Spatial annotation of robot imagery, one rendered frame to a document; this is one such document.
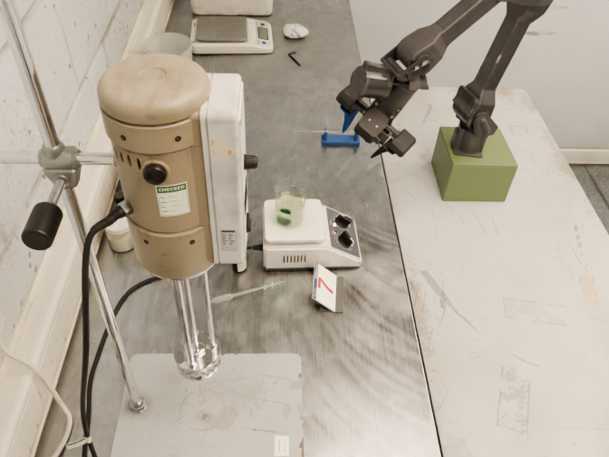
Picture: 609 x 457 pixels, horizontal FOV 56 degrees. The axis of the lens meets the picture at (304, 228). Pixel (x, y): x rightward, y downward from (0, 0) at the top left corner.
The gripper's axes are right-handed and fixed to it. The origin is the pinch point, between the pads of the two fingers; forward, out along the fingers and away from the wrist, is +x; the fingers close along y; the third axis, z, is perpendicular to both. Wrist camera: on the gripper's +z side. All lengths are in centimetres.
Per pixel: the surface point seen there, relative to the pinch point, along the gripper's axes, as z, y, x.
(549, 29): -162, 17, 24
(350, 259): 22.1, 15.6, 8.0
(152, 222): 68, -4, -30
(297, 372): 48, 22, 9
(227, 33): -37, -58, 37
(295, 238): 28.2, 4.8, 7.1
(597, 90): -182, 53, 39
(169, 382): 62, 6, 16
